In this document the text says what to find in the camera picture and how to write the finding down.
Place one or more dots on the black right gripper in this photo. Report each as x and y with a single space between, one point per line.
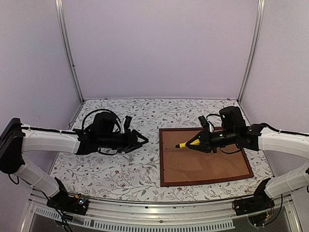
205 145

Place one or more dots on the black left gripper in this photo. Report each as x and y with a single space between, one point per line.
130 142

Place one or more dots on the yellow handled screwdriver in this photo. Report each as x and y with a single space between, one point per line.
183 145

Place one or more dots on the red-brown wooden picture frame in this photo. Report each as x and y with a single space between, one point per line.
186 167

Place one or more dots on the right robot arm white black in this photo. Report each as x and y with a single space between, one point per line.
256 137

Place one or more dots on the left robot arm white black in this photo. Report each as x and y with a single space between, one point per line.
105 131

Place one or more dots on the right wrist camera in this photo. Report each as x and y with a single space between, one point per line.
206 125

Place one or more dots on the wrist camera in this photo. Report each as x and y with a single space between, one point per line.
206 125
126 123

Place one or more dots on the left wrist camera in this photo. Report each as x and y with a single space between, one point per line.
126 123

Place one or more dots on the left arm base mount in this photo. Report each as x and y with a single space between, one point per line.
62 201

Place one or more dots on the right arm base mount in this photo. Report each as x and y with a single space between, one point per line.
255 203

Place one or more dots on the right aluminium corner post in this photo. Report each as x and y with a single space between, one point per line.
253 49

